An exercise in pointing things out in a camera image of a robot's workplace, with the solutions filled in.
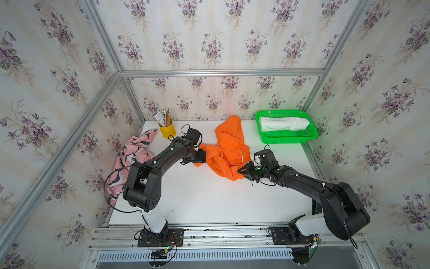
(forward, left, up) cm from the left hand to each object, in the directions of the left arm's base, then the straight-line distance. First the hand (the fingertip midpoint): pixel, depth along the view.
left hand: (200, 159), depth 91 cm
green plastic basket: (+22, -68, -5) cm, 72 cm away
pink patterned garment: (+6, +37, +1) cm, 38 cm away
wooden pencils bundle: (+28, +21, +9) cm, 36 cm away
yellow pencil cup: (+21, +21, 0) cm, 30 cm away
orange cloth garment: (+9, -18, -5) cm, 21 cm away
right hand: (-8, -21, +1) cm, 23 cm away
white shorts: (+28, -44, 0) cm, 52 cm away
